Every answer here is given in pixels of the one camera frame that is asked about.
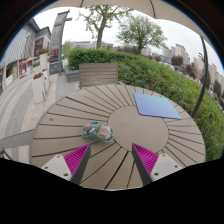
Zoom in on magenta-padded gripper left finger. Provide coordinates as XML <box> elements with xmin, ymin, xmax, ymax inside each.
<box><xmin>41</xmin><ymin>143</ymin><xmax>92</xmax><ymax>186</ymax></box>

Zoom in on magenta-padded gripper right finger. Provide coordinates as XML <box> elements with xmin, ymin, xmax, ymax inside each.
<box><xmin>131</xmin><ymin>142</ymin><xmax>184</xmax><ymax>186</ymax></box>

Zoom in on blue mouse pad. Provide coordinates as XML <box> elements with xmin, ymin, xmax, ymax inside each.
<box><xmin>133</xmin><ymin>92</ymin><xmax>183</xmax><ymax>120</ymax></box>

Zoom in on short white flower planter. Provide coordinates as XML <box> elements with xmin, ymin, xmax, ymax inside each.
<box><xmin>31</xmin><ymin>71</ymin><xmax>51</xmax><ymax>104</ymax></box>

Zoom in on brown slatted chair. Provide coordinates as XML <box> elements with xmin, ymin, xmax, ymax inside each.
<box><xmin>78</xmin><ymin>63</ymin><xmax>120</xmax><ymax>89</ymax></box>

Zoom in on dark curved parasol pole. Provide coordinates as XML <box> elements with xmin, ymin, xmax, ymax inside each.
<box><xmin>190</xmin><ymin>36</ymin><xmax>210</xmax><ymax>118</ymax></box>

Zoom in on tall white flower planter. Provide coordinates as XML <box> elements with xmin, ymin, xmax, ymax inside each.
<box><xmin>37</xmin><ymin>48</ymin><xmax>51</xmax><ymax>73</ymax></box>

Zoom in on distant apartment buildings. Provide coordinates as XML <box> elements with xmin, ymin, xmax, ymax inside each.
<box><xmin>143</xmin><ymin>43</ymin><xmax>224</xmax><ymax>93</ymax></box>

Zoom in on grey sign pillar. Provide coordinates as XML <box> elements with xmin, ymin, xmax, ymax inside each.
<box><xmin>49</xmin><ymin>10</ymin><xmax>73</xmax><ymax>75</ymax></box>

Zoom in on grey storefront building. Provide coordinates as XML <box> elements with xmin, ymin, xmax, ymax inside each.
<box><xmin>0</xmin><ymin>18</ymin><xmax>53</xmax><ymax>95</ymax></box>

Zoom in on round dense-crowned tree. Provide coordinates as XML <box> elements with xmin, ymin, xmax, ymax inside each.
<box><xmin>116</xmin><ymin>14</ymin><xmax>168</xmax><ymax>54</ymax></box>

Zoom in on thin-crowned tree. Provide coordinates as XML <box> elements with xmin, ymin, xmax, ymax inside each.
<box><xmin>78</xmin><ymin>4</ymin><xmax>133</xmax><ymax>50</ymax></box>

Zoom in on beige parasol canopy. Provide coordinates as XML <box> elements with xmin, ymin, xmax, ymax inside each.
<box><xmin>41</xmin><ymin>0</ymin><xmax>214</xmax><ymax>46</ymax></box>

